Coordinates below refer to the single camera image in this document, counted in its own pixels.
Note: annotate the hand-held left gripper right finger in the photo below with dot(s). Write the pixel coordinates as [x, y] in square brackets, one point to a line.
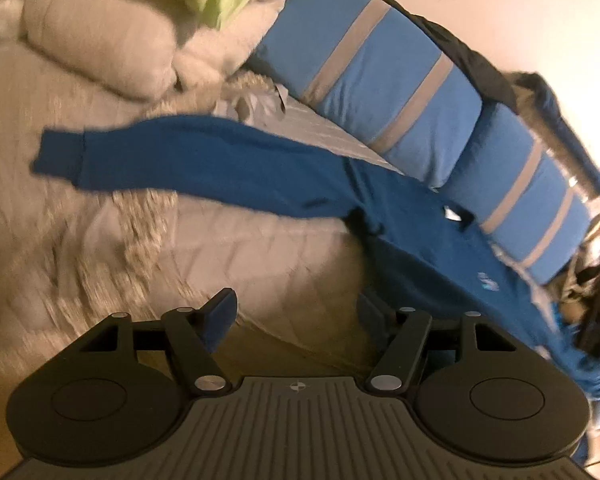
[372, 317]

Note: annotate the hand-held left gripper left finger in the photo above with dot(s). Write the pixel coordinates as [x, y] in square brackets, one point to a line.
[220, 320]

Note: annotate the dark blue sweatshirt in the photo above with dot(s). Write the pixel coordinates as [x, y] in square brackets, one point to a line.
[230, 160]

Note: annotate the beige quilted blanket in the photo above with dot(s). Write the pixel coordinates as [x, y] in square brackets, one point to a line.
[55, 240]

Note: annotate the blue pillow with grey stripes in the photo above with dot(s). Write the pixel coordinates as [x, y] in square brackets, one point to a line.
[375, 70]
[520, 185]

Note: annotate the pale grey cloth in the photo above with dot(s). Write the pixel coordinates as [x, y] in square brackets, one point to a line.
[257, 102]

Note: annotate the black cloth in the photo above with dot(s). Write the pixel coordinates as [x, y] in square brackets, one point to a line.
[460, 55]

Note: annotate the beige comforter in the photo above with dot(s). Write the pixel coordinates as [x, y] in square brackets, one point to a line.
[95, 35]

